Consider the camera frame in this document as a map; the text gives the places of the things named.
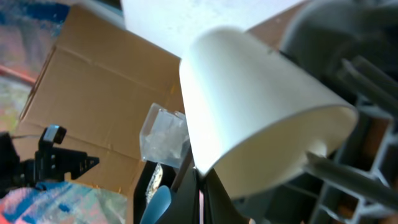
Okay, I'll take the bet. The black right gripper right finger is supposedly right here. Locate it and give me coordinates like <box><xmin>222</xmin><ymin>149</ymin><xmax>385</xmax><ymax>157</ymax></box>
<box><xmin>201</xmin><ymin>169</ymin><xmax>249</xmax><ymax>224</ymax></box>

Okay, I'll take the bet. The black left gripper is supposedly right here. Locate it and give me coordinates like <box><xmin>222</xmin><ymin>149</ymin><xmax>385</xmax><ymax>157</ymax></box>
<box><xmin>0</xmin><ymin>124</ymin><xmax>100</xmax><ymax>196</ymax></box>

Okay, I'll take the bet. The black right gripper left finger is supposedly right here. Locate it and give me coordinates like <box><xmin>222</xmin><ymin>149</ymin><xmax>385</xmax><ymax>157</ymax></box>
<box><xmin>158</xmin><ymin>168</ymin><xmax>200</xmax><ymax>224</ymax></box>

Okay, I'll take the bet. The dark blue plate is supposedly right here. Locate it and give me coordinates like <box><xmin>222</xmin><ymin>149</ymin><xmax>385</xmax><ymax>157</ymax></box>
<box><xmin>140</xmin><ymin>185</ymin><xmax>174</xmax><ymax>224</ymax></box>

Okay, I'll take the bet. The rice pile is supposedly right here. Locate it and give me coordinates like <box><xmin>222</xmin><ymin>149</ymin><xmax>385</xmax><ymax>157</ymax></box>
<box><xmin>146</xmin><ymin>164</ymin><xmax>164</xmax><ymax>205</ymax></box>

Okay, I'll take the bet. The cream white cup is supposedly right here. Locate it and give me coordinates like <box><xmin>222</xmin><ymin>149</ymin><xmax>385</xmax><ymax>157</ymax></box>
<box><xmin>179</xmin><ymin>28</ymin><xmax>359</xmax><ymax>198</ymax></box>

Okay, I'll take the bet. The grey dishwasher rack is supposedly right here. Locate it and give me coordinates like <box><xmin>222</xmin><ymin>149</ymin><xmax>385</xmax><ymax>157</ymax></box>
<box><xmin>228</xmin><ymin>1</ymin><xmax>397</xmax><ymax>223</ymax></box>

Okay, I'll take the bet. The black tray bin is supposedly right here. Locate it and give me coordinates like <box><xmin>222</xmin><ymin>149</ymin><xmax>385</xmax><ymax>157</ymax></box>
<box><xmin>133</xmin><ymin>162</ymin><xmax>176</xmax><ymax>224</ymax></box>

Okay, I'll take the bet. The clear plastic bin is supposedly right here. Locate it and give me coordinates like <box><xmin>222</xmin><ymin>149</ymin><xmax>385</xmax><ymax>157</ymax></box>
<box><xmin>139</xmin><ymin>103</ymin><xmax>190</xmax><ymax>168</ymax></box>

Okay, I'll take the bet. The brown cardboard box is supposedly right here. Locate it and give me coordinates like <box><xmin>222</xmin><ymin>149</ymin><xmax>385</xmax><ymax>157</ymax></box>
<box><xmin>15</xmin><ymin>4</ymin><xmax>183</xmax><ymax>223</ymax></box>

